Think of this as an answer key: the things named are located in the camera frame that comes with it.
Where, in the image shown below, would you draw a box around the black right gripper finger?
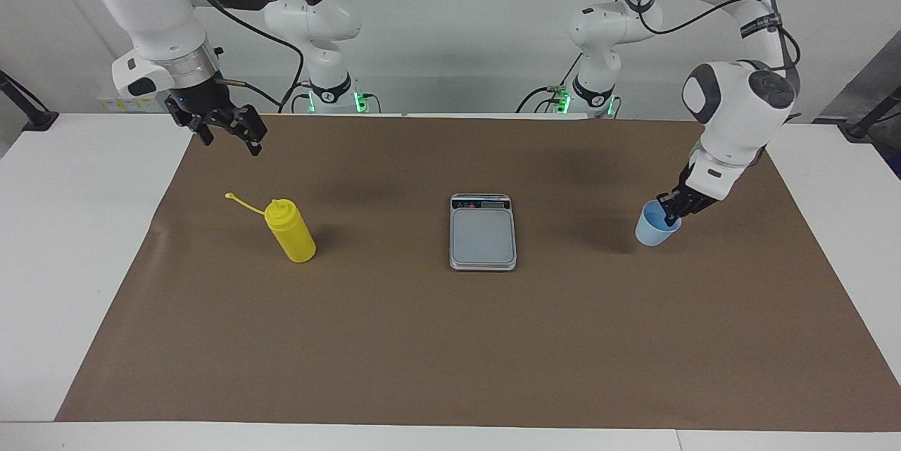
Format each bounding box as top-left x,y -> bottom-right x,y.
187,115 -> 215,148
236,106 -> 268,157

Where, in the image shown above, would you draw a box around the light blue plastic cup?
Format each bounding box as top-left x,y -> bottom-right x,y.
635,199 -> 683,248

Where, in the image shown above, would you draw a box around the yellow squeeze bottle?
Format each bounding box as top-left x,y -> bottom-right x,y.
225,191 -> 317,264

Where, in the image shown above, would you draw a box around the silver digital kitchen scale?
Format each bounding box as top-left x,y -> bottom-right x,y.
449,193 -> 517,272

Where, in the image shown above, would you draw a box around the white power strip yellow labels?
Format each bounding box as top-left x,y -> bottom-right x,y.
97,94 -> 170,114

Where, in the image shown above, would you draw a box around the black clamp stand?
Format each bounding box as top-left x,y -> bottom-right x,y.
843,84 -> 901,140
0,70 -> 59,132

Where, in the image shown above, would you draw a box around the brown paper table mat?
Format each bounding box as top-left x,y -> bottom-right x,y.
55,113 -> 901,432

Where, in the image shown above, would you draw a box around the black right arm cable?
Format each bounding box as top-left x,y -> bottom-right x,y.
179,0 -> 307,114

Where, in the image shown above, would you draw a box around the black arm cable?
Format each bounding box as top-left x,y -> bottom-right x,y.
179,0 -> 307,114
634,0 -> 803,121

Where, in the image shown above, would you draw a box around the black base cable bundle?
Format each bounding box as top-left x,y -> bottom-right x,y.
289,80 -> 315,114
516,51 -> 585,114

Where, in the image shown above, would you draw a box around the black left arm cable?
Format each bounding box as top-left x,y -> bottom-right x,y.
634,0 -> 803,121

